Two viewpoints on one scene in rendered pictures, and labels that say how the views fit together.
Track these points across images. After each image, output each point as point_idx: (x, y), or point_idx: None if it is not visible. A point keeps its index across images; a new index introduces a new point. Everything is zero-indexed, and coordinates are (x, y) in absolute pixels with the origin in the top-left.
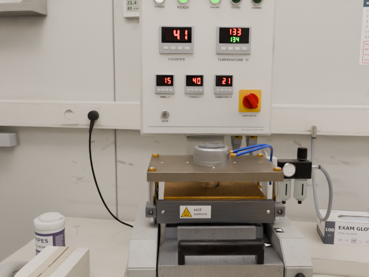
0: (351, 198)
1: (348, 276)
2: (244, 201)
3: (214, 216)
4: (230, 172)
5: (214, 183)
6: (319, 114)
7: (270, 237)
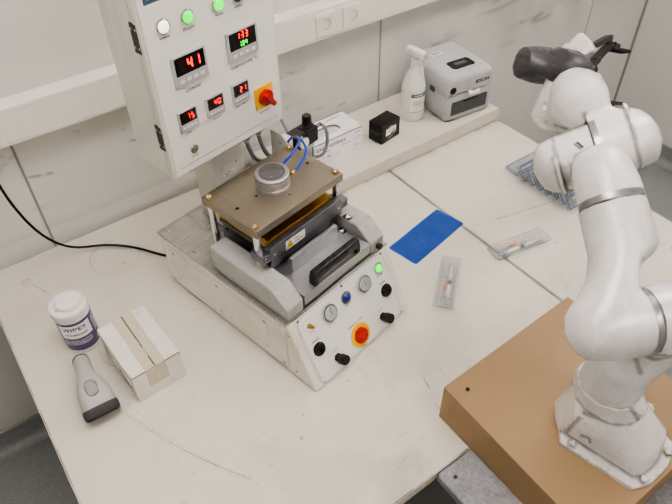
0: (301, 105)
1: (340, 193)
2: (323, 211)
3: (307, 233)
4: (310, 195)
5: None
6: None
7: (337, 221)
